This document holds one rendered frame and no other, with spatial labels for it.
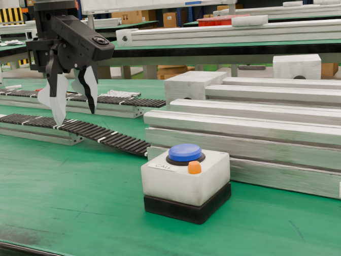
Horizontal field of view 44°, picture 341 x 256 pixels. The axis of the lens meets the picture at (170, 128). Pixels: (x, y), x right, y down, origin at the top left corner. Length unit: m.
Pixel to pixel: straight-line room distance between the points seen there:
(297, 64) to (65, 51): 0.49
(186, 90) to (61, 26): 0.25
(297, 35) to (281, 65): 1.24
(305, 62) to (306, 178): 0.46
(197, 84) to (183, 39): 1.57
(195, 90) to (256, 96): 0.12
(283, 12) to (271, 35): 1.85
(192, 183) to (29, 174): 0.32
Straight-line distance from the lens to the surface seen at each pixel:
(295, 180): 0.56
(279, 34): 2.23
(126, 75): 4.84
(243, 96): 0.76
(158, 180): 0.50
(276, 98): 0.74
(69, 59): 0.77
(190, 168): 0.47
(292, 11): 4.06
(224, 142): 0.58
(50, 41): 0.77
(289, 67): 0.97
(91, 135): 0.76
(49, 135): 0.86
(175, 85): 0.82
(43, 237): 0.52
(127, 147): 0.72
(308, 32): 2.21
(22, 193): 0.64
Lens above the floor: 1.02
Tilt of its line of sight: 17 degrees down
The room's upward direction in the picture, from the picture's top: 5 degrees counter-clockwise
